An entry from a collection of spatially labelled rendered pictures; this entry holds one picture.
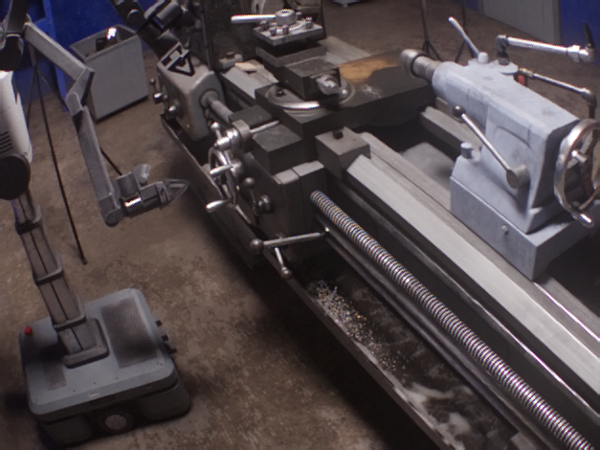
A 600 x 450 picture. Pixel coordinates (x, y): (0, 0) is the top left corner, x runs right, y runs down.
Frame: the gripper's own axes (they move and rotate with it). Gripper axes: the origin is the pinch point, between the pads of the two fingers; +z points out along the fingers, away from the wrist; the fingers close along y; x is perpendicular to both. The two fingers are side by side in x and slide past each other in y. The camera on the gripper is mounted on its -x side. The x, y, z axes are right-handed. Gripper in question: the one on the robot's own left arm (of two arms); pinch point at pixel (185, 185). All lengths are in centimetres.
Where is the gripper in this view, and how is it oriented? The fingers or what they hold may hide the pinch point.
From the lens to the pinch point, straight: 189.9
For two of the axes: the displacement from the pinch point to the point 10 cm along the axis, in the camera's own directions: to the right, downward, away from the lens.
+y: -2.9, 1.7, 9.4
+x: 3.9, 9.2, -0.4
